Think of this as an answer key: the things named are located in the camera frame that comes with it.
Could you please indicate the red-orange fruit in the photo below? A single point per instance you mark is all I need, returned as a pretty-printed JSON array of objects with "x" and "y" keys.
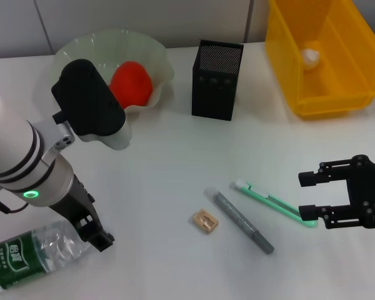
[{"x": 134, "y": 84}]

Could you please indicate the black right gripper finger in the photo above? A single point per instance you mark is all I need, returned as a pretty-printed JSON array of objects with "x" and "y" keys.
[
  {"x": 309, "y": 213},
  {"x": 309, "y": 178}
]

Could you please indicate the beige eraser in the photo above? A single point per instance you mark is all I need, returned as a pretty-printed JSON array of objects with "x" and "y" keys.
[{"x": 203, "y": 221}]

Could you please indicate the left wrist camera housing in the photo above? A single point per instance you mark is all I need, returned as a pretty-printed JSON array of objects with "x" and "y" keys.
[{"x": 87, "y": 100}]

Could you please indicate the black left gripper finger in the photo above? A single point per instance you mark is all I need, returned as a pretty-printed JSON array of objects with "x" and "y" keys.
[{"x": 98, "y": 240}]

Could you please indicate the yellow plastic bin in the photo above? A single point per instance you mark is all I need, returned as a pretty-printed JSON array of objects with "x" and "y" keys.
[{"x": 331, "y": 93}]

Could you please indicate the mint green utility knife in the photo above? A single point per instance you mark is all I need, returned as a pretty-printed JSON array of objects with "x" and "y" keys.
[{"x": 262, "y": 195}]

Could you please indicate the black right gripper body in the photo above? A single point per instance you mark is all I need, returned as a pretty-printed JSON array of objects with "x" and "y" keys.
[{"x": 368, "y": 193}]

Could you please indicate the black mesh pen holder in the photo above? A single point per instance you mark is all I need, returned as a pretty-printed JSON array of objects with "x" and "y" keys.
[{"x": 212, "y": 97}]

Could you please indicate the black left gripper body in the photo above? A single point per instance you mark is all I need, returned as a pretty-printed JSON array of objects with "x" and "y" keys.
[{"x": 76, "y": 203}]

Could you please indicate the pale green glass fruit bowl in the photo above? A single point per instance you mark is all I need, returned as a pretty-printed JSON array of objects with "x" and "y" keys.
[{"x": 137, "y": 47}]

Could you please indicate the grey marker pen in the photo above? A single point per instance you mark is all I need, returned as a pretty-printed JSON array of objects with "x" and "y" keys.
[{"x": 237, "y": 218}]

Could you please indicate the white paper ball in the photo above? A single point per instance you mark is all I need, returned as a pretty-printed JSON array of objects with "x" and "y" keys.
[{"x": 311, "y": 58}]

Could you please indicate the clear green-label water bottle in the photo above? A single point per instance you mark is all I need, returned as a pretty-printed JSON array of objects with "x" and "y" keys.
[{"x": 34, "y": 253}]

